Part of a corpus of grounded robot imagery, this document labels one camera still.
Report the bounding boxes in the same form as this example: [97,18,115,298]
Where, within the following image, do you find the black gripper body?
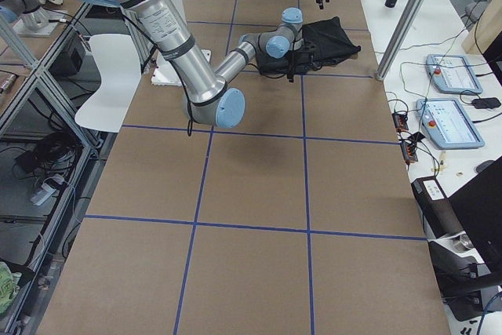
[288,42,318,75]

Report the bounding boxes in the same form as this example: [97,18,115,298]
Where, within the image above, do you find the black graphic t-shirt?
[256,16,361,75]

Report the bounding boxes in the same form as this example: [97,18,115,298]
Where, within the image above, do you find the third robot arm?
[1,0,63,38]

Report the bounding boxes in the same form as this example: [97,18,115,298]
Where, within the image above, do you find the far teach pendant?
[425,54,483,95]

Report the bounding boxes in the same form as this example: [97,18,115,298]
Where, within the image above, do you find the teach pendant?
[416,98,485,150]
[425,54,483,95]

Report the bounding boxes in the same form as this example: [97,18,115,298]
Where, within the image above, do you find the near teach pendant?
[416,98,485,150]

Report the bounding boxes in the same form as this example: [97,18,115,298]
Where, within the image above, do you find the white plastic chair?
[75,34,142,133]

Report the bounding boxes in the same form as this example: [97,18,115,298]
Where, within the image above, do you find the black power adapter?
[471,97,501,109]

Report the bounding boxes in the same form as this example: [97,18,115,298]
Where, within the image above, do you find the black monitor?
[449,159,501,271]

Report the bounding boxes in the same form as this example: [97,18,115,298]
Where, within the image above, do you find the green cloth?
[1,261,22,314]

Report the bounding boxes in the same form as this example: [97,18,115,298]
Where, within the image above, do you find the aluminium frame post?
[375,0,424,81]

